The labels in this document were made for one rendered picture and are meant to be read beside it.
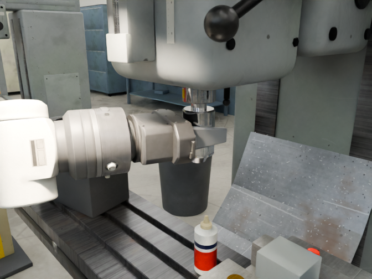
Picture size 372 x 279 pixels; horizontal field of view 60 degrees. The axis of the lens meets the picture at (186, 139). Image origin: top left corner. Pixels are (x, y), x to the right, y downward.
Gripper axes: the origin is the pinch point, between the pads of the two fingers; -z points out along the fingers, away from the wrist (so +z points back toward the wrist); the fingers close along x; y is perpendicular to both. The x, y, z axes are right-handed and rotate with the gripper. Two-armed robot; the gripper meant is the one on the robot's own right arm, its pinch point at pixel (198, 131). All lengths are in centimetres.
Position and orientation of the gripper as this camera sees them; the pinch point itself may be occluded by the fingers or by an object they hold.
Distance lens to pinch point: 47.1
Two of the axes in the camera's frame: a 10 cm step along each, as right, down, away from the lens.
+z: -9.2, 1.1, -3.7
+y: -0.1, 9.5, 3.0
